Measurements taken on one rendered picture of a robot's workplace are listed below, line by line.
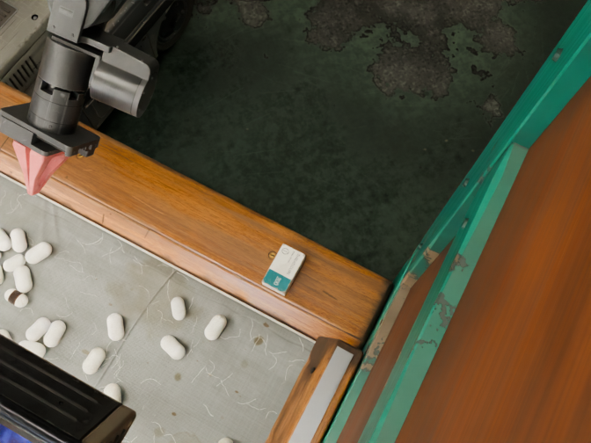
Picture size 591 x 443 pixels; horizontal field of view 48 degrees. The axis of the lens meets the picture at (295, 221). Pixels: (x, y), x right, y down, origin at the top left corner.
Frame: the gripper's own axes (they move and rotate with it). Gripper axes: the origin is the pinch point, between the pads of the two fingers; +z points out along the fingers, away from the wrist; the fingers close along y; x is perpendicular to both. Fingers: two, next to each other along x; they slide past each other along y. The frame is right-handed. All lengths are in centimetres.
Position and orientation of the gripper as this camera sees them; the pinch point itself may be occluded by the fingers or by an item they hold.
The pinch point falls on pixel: (34, 188)
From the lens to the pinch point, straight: 89.3
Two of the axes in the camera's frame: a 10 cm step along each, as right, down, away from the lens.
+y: 8.7, 4.7, -1.3
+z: -3.9, 8.3, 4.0
